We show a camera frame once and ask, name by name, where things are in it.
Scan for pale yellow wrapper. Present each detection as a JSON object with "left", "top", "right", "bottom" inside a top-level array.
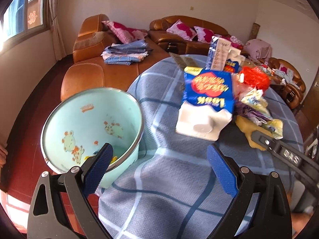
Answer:
[{"left": 239, "top": 88, "right": 283, "bottom": 139}]

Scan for pinkish clear plastic bag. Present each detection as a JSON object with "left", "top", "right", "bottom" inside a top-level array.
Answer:
[{"left": 231, "top": 73, "right": 254, "bottom": 101}]

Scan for red plastic bag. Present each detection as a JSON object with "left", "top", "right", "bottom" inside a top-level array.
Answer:
[{"left": 239, "top": 66, "right": 270, "bottom": 91}]

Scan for purple foil wrapper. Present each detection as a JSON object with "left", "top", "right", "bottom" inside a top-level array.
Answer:
[{"left": 234, "top": 101, "right": 266, "bottom": 126}]

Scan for blue plaid tablecloth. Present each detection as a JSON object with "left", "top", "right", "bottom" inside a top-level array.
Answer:
[{"left": 98, "top": 54, "right": 304, "bottom": 239}]

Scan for brown leather armchair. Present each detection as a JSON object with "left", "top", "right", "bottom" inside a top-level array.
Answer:
[{"left": 257, "top": 57, "right": 305, "bottom": 110}]

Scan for orange leather chaise sofa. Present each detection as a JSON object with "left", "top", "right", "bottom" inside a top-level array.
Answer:
[{"left": 60, "top": 13, "right": 170, "bottom": 102}]

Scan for pink cloth covered object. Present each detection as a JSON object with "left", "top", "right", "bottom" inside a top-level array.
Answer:
[{"left": 243, "top": 39, "right": 272, "bottom": 61}]

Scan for patterned paper sheet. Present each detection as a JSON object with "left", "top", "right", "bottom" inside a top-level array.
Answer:
[{"left": 169, "top": 52, "right": 199, "bottom": 71}]

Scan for tall white grey carton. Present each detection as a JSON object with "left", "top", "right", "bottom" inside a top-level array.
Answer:
[{"left": 206, "top": 36, "right": 231, "bottom": 71}]

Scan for folded blue plaid cloths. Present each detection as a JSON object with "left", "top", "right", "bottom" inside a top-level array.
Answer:
[{"left": 100, "top": 40, "right": 152, "bottom": 65}]

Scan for beige curtain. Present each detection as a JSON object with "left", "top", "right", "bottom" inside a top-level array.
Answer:
[{"left": 49, "top": 0, "right": 67, "bottom": 61}]

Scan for pink red pillow middle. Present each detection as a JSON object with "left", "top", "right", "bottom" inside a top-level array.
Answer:
[{"left": 194, "top": 26, "right": 214, "bottom": 44}]

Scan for pink red pillow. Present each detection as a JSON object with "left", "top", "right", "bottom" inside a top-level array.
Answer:
[
  {"left": 194, "top": 26, "right": 214, "bottom": 44},
  {"left": 166, "top": 20, "right": 197, "bottom": 41}
]

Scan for pink pillow on chaise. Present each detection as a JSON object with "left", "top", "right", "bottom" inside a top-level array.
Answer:
[{"left": 102, "top": 21, "right": 148, "bottom": 44}]

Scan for brown leather long sofa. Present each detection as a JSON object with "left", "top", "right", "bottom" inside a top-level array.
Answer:
[{"left": 148, "top": 16, "right": 243, "bottom": 55}]

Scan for pink red pillow left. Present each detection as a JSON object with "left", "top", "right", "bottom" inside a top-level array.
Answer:
[{"left": 166, "top": 20, "right": 197, "bottom": 41}]

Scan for window with frame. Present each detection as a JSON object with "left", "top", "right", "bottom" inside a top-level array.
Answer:
[{"left": 1, "top": 0, "right": 49, "bottom": 51}]

